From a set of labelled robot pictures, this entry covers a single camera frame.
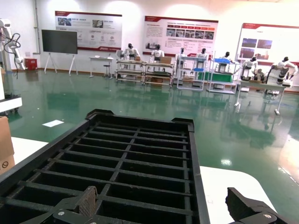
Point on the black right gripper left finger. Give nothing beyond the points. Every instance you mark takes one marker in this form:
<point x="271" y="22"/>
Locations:
<point x="86" y="203"/>

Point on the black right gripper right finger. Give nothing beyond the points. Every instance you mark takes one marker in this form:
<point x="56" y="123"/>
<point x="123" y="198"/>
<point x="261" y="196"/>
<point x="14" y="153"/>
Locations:
<point x="240" y="205"/>

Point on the small cardboard carton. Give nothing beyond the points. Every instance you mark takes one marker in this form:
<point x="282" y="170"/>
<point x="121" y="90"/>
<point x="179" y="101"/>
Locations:
<point x="165" y="60"/>

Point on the white industrial robot arm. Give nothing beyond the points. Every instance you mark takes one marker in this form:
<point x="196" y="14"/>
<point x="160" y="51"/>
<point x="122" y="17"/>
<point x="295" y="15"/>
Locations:
<point x="5" y="23"/>

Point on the wall poster with photo row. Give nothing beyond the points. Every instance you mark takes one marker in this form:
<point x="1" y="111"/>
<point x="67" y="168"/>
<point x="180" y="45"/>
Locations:
<point x="182" y="35"/>

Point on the white black humanoid robot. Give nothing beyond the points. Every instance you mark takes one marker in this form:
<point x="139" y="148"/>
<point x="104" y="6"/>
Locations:
<point x="283" y="68"/>
<point x="129" y="51"/>
<point x="250" y="65"/>
<point x="157" y="54"/>
<point x="202" y="57"/>
<point x="181" y="57"/>
<point x="226" y="57"/>

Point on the brown cardboard box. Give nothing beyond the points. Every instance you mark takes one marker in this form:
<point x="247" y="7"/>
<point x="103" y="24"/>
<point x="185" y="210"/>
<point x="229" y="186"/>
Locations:
<point x="5" y="140"/>

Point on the white frame rack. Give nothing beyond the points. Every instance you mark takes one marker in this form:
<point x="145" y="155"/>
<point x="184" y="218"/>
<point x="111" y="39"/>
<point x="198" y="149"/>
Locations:
<point x="189" y="87"/>

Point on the grey wall pipe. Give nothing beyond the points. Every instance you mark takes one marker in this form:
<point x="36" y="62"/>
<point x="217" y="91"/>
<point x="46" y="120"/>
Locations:
<point x="37" y="28"/>

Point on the wall poster with four photos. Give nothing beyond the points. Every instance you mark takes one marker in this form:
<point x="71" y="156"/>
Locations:
<point x="268" y="39"/>

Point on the long white table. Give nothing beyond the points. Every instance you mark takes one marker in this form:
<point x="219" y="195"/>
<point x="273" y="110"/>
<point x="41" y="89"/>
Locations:
<point x="259" y="84"/>

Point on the red box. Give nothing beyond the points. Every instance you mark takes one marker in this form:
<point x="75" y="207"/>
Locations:
<point x="31" y="64"/>

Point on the rack with green panel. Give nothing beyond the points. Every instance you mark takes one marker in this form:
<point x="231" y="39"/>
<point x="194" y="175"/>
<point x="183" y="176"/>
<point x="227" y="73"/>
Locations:
<point x="220" y="77"/>

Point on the wall poster with grey icons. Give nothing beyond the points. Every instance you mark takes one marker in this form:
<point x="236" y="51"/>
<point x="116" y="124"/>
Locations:
<point x="93" y="30"/>

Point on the metal frame workbench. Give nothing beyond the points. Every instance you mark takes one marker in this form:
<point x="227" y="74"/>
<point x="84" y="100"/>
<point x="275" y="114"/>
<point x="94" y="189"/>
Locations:
<point x="158" y="74"/>
<point x="129" y="72"/>

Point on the black display on white stand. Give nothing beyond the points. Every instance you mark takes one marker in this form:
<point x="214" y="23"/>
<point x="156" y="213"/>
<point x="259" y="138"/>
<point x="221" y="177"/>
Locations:
<point x="59" y="42"/>

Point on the white cabinet base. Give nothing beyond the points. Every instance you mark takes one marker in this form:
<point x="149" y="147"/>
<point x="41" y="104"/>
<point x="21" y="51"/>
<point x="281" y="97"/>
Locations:
<point x="9" y="103"/>

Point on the small white desk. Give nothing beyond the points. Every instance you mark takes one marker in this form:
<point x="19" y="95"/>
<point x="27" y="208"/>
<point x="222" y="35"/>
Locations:
<point x="101" y="58"/>

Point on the black divided plastic crate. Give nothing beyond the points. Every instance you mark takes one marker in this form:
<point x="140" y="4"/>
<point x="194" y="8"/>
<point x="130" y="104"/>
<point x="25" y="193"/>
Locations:
<point x="149" y="163"/>

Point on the black stool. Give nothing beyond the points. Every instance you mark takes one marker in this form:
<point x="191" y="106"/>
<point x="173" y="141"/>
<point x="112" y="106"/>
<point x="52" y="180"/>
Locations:
<point x="107" y="70"/>

